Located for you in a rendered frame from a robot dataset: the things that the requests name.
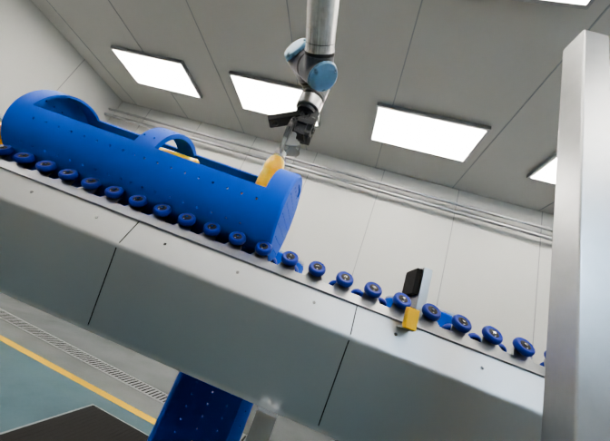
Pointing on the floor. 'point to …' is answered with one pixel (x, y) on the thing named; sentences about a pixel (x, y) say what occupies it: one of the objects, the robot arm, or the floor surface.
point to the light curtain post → (580, 252)
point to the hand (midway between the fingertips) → (280, 152)
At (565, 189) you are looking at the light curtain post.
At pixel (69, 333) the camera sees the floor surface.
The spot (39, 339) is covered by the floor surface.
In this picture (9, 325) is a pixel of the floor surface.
